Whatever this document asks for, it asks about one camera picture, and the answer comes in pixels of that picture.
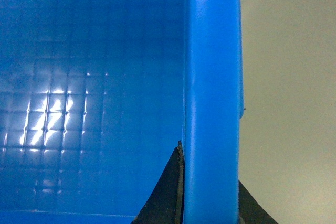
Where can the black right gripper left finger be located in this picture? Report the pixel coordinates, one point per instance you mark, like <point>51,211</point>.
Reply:
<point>166,202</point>

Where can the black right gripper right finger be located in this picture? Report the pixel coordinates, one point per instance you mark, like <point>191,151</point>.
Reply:
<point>250,211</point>

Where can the large blue plastic crate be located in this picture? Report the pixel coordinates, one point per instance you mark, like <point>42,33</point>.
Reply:
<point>96,94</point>

